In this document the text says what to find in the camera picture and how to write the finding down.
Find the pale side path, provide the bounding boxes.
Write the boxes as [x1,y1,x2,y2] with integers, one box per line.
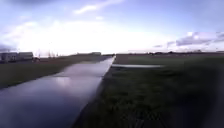
[111,63,164,69]

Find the grass field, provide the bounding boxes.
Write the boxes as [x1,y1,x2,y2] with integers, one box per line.
[0,54,113,90]
[72,53,224,128]

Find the wet grey paved path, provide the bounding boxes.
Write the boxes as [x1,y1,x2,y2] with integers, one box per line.
[0,55,117,128]

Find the low building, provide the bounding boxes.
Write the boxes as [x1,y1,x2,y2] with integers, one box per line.
[0,51,35,63]

